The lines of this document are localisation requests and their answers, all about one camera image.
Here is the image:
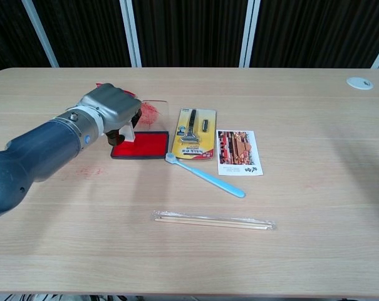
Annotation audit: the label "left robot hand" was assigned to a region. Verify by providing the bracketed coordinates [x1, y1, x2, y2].
[76, 83, 143, 147]

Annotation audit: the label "red ink pad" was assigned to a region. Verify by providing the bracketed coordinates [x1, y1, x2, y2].
[110, 98, 170, 161]

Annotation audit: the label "razor in yellow blister pack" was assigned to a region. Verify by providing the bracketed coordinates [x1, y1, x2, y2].
[171, 107, 217, 163]

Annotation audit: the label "light blue toothbrush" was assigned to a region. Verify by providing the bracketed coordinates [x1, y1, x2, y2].
[165, 152, 246, 199]

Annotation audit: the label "photo postcard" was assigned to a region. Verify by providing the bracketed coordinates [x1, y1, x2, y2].
[215, 129, 264, 176]

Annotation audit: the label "wrapped wooden chopsticks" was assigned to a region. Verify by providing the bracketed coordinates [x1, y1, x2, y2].
[151, 210, 278, 232]

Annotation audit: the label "white desk cable grommet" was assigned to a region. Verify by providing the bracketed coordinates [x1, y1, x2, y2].
[346, 76, 374, 91]

